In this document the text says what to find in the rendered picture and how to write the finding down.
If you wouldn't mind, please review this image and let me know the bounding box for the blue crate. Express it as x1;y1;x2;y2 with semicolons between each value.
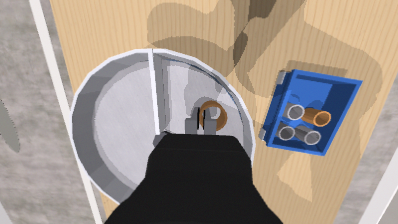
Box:
259;69;363;156

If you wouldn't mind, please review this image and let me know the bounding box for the grey metal sleeve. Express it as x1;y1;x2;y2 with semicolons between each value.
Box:
294;125;321;145
282;102;304;120
275;122;295;140

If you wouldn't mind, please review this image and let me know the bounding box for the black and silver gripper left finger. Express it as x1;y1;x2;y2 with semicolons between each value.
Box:
185;107;200;134

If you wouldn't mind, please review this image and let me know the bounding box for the bronze bushing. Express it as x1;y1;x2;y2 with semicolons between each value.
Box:
301;108;331;126
199;100;227;131

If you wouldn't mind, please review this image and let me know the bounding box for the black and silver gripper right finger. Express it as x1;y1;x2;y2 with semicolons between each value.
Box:
203;108;217;135

